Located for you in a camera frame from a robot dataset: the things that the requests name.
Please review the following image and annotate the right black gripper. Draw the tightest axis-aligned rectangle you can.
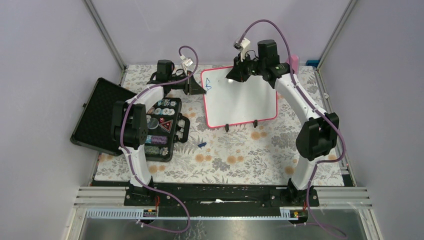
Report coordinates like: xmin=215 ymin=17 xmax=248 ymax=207
xmin=226 ymin=52 xmax=266 ymax=83

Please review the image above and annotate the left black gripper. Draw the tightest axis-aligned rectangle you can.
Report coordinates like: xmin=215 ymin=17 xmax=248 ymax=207
xmin=168 ymin=71 xmax=206 ymax=96

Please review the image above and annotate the pink framed whiteboard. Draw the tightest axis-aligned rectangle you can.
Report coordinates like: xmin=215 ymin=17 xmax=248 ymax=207
xmin=200 ymin=66 xmax=278 ymax=129

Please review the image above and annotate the blue marker cap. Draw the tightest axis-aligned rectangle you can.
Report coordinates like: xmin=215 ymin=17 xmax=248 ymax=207
xmin=197 ymin=142 xmax=207 ymax=148

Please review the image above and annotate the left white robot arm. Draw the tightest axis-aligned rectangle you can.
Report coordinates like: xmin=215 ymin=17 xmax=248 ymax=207
xmin=111 ymin=56 xmax=199 ymax=206

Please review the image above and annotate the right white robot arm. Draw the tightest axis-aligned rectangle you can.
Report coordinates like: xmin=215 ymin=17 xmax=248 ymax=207
xmin=226 ymin=38 xmax=339 ymax=206

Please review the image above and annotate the open black case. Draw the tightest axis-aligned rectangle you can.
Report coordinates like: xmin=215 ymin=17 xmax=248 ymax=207
xmin=70 ymin=78 xmax=190 ymax=162

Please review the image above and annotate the pink eraser block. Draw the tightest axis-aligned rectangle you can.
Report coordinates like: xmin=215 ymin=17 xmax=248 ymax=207
xmin=285 ymin=54 xmax=300 ymax=75

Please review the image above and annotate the blue corner object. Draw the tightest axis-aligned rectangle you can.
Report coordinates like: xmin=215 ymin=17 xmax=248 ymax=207
xmin=305 ymin=60 xmax=320 ymax=68

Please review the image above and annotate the floral table mat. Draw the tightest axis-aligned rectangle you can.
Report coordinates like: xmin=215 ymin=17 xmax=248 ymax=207
xmin=91 ymin=64 xmax=345 ymax=186

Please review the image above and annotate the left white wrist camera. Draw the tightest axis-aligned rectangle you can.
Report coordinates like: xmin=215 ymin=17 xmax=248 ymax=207
xmin=180 ymin=55 xmax=194 ymax=72

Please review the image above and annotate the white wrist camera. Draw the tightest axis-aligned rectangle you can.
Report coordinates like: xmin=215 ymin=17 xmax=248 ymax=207
xmin=180 ymin=55 xmax=194 ymax=72
xmin=233 ymin=37 xmax=251 ymax=62

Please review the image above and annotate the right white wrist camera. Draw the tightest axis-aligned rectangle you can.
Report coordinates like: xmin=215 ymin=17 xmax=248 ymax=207
xmin=233 ymin=37 xmax=251 ymax=62

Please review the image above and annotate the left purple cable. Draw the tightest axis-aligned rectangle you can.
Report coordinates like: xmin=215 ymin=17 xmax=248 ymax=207
xmin=118 ymin=45 xmax=200 ymax=234

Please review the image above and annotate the purple cable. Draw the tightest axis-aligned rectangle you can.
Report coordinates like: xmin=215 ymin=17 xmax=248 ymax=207
xmin=118 ymin=45 xmax=200 ymax=234
xmin=237 ymin=19 xmax=349 ymax=239

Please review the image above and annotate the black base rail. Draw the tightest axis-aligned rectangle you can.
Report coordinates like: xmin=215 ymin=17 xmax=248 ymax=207
xmin=124 ymin=181 xmax=320 ymax=218

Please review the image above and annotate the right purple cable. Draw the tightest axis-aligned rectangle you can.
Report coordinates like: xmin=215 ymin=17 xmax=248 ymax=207
xmin=237 ymin=19 xmax=349 ymax=239

